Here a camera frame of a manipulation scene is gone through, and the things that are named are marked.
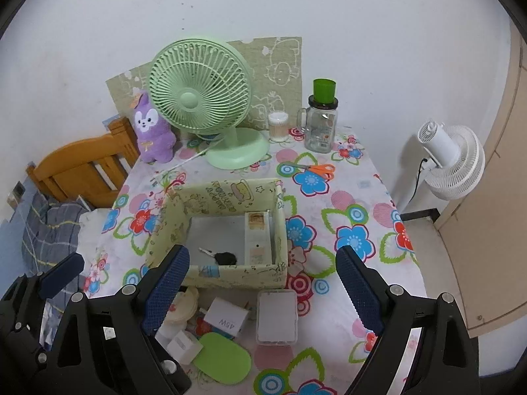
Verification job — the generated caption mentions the black key fob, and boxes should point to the black key fob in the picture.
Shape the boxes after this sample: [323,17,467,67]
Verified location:
[199,247,237,266]

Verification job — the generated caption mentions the grey plaid blanket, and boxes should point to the grey plaid blanket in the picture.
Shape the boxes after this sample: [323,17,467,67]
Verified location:
[12,191,103,326]

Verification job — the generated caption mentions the black fan cable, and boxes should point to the black fan cable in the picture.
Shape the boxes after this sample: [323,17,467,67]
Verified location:
[401,158,427,215]

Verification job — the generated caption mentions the small white cube box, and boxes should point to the small white cube box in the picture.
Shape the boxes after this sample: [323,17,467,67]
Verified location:
[167,329,203,365]

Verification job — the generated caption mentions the white carton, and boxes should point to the white carton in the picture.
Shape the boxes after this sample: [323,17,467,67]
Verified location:
[244,211,276,265]

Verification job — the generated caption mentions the white standing fan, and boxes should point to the white standing fan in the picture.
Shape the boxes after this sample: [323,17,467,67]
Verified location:
[417,120,485,201]

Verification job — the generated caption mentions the yellow printed storage box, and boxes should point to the yellow printed storage box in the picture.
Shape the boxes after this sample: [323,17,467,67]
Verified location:
[145,178,290,291]

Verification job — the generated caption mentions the beige cartoon print board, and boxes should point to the beige cartoon print board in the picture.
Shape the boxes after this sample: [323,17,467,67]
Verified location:
[106,36,302,130]

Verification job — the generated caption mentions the green desk fan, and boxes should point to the green desk fan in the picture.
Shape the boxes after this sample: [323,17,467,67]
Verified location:
[148,38,270,170]

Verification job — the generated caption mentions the white fan cord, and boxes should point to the white fan cord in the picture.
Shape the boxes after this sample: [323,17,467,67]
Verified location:
[152,140,219,182]

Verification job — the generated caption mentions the wall outlet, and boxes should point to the wall outlet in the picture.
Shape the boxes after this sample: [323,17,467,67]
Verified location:
[8,181,26,208]

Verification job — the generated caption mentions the cream round container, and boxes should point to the cream round container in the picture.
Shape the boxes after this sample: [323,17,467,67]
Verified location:
[165,286,201,332]

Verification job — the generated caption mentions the glass mug jar green lid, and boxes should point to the glass mug jar green lid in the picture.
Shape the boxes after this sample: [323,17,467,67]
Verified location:
[296,78,339,154]

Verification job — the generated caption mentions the black fan base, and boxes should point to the black fan base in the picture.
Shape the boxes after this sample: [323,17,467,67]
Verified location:
[400,209,440,224]

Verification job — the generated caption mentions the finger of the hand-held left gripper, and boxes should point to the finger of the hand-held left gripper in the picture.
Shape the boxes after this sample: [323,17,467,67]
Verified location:
[0,253,85,322]
[0,319,56,383]

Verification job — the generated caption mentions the purple plush toy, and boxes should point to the purple plush toy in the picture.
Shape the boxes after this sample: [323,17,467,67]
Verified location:
[131,91,179,164]

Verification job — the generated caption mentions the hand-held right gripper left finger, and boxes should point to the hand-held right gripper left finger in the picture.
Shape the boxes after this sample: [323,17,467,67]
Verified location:
[49,245,192,395]

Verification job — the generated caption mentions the white charger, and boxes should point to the white charger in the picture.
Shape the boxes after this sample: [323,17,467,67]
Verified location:
[204,298,250,337]

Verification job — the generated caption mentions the orange handled scissors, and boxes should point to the orange handled scissors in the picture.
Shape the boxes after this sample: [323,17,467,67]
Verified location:
[290,163,336,180]

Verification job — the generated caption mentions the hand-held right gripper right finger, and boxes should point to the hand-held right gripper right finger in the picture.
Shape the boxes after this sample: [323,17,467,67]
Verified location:
[335,246,482,395]

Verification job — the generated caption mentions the wooden bed headboard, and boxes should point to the wooden bed headboard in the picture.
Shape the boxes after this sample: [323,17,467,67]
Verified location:
[27,116,141,208]

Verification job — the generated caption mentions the clear cotton swab jar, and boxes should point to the clear cotton swab jar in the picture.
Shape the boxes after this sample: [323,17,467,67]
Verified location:
[267,111,290,143]

